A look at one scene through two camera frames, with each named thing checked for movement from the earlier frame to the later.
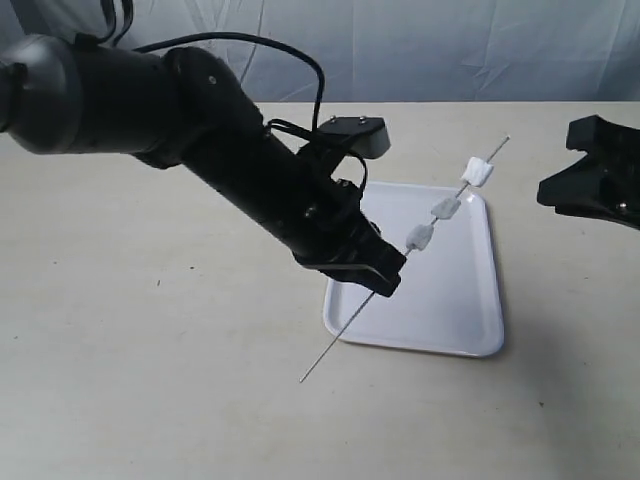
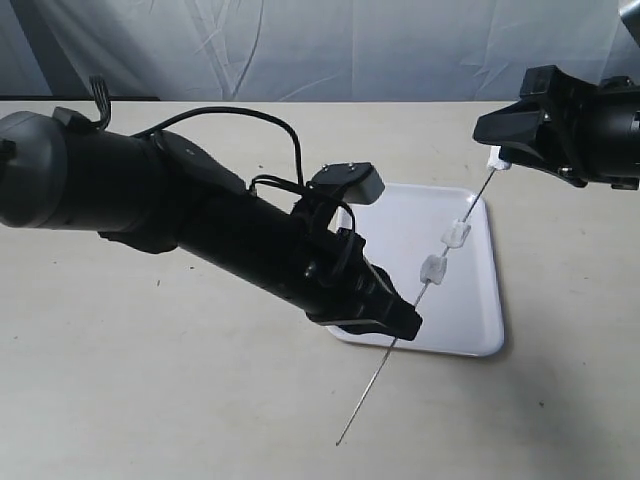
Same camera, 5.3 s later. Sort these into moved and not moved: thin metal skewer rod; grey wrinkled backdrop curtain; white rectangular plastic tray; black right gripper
Moved: thin metal skewer rod; black right gripper
Not moved: grey wrinkled backdrop curtain; white rectangular plastic tray
